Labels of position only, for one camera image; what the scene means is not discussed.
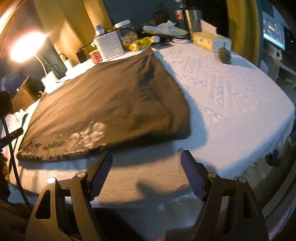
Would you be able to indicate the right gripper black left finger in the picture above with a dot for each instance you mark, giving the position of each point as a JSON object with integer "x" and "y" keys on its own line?
{"x": 49, "y": 219}

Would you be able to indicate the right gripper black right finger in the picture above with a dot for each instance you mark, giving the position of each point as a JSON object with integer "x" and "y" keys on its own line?
{"x": 230, "y": 209}

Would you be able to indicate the dark brown t-shirt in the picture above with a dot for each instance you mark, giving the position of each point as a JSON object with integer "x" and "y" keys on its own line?
{"x": 126, "y": 103}

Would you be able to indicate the brown cardboard box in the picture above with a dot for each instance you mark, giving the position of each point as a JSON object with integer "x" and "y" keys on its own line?
{"x": 27, "y": 95}

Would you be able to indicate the white power strip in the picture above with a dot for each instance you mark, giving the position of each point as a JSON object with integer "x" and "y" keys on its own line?
{"x": 77, "y": 70}

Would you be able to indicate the white usb charger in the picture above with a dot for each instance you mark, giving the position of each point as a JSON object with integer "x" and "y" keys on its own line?
{"x": 68, "y": 64}

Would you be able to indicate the black power adapter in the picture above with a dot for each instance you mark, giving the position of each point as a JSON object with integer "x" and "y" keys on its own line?
{"x": 82, "y": 56}

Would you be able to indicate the red round tin can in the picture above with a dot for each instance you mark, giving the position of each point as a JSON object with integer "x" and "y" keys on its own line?
{"x": 95, "y": 56}

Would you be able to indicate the white perforated plastic basket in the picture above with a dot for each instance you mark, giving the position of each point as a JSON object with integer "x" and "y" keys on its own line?
{"x": 109, "y": 45}

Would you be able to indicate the blue white spray bottle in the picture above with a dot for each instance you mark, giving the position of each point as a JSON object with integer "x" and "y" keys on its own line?
{"x": 99, "y": 30}

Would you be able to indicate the small dark fuzzy object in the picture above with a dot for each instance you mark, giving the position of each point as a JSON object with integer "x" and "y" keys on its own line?
{"x": 224, "y": 55}

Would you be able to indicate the clear jar white lid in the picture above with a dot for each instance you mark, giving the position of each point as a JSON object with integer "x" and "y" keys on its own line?
{"x": 126, "y": 32}

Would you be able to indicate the white mug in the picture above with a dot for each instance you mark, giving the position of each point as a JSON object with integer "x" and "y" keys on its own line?
{"x": 274, "y": 52}

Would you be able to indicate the yellow snack bag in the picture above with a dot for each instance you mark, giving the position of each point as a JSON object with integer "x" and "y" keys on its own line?
{"x": 141, "y": 44}

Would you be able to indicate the yellow tissue box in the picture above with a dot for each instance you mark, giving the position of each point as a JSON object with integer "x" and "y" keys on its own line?
{"x": 211, "y": 42}

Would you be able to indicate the black phone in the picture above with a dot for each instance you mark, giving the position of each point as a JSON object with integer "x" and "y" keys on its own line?
{"x": 161, "y": 45}

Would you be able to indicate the computer monitor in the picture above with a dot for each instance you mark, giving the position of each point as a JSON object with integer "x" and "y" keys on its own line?
{"x": 273, "y": 31}

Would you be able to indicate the white crumpled plastic bag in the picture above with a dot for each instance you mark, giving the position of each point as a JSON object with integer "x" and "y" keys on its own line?
{"x": 167, "y": 29}

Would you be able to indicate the plastic water bottle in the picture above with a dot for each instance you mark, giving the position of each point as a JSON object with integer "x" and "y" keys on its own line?
{"x": 180, "y": 15}

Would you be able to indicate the stainless steel tumbler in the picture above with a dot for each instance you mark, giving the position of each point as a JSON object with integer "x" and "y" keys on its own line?
{"x": 193, "y": 17}

